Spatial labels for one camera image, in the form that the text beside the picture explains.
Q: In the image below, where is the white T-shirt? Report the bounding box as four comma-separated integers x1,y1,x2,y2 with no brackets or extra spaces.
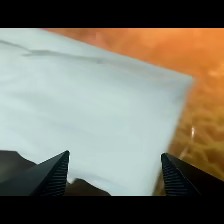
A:
0,28,194,197

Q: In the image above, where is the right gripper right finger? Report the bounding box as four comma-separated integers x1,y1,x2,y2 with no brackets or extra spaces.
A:
160,152,224,197

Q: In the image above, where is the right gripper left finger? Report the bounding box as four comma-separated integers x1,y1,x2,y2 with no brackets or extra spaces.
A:
0,149,71,197

